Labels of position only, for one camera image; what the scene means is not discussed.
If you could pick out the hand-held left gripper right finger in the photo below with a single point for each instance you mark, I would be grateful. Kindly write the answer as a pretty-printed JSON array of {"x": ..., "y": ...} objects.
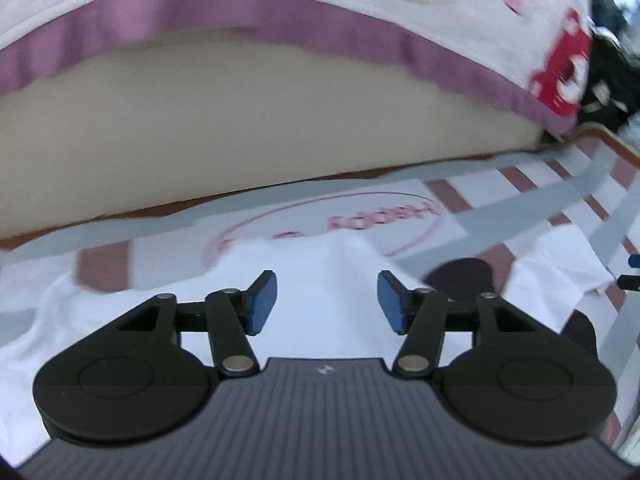
[{"x": 392, "y": 302}]

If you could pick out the checkered cartoon mat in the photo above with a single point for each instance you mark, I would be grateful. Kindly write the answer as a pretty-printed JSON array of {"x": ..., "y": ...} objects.
[{"x": 525, "y": 195}]

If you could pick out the beige mattress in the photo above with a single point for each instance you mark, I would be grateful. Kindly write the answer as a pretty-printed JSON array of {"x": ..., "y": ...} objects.
[{"x": 200, "y": 125}]

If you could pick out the white shirt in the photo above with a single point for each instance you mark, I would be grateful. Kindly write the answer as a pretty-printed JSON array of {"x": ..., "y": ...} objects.
[{"x": 325, "y": 285}]

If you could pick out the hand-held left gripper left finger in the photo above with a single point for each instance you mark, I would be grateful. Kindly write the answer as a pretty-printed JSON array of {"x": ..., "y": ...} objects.
[{"x": 262, "y": 302}]

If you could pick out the dark cloth pile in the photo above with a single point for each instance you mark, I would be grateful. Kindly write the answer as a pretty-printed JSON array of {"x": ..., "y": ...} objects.
[{"x": 607, "y": 60}]

